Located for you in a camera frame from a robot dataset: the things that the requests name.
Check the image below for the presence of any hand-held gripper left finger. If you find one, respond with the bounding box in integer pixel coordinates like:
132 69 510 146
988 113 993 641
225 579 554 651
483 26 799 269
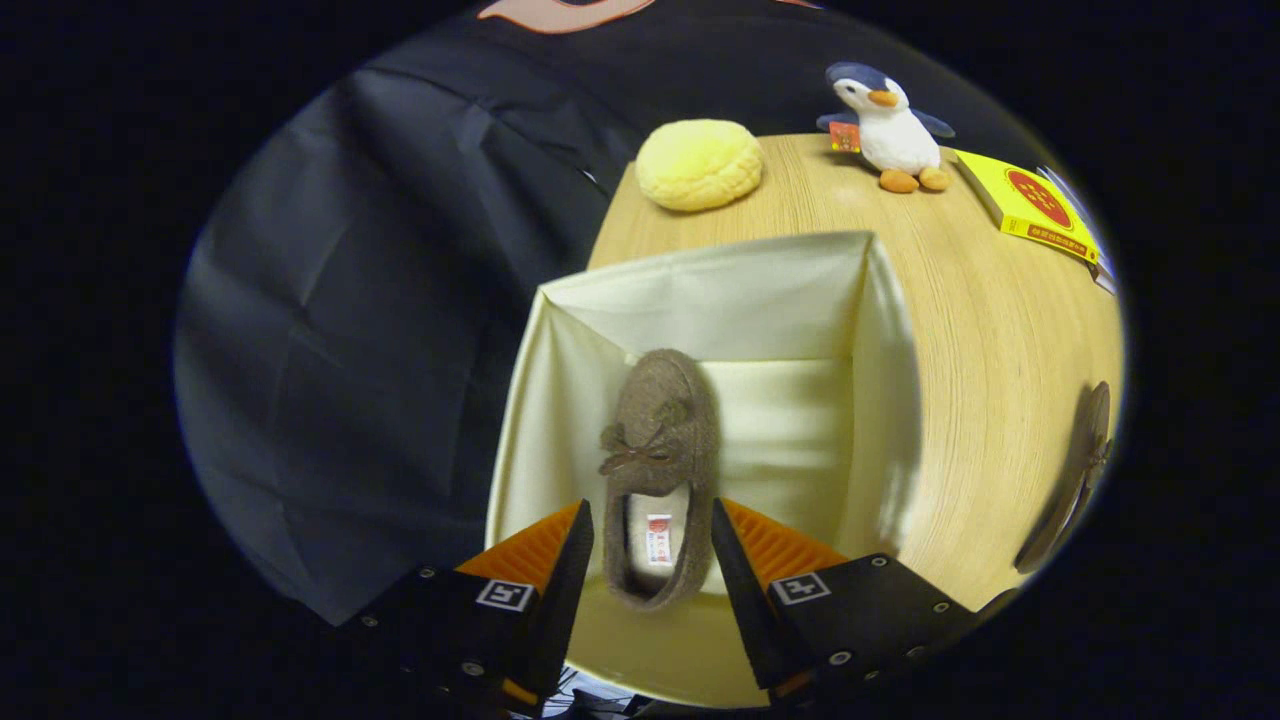
345 499 595 716

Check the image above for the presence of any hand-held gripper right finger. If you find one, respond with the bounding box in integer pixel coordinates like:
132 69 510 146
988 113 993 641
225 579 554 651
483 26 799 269
710 497 986 701

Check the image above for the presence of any brown moccasin shoe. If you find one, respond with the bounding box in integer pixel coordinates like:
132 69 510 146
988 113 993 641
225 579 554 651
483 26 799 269
598 348 721 612
1013 380 1114 576

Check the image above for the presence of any cream fabric storage box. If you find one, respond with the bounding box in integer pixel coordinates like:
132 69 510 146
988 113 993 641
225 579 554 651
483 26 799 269
485 231 923 709

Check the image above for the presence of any yellow bun plush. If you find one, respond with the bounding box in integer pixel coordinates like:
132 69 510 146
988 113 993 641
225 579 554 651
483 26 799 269
635 119 764 213

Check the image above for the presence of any penguin plush toy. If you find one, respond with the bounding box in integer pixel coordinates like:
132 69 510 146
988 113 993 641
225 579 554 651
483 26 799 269
816 62 956 194

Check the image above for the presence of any yellow book with red circle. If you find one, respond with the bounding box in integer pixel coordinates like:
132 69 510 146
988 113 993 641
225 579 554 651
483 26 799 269
955 148 1101 264

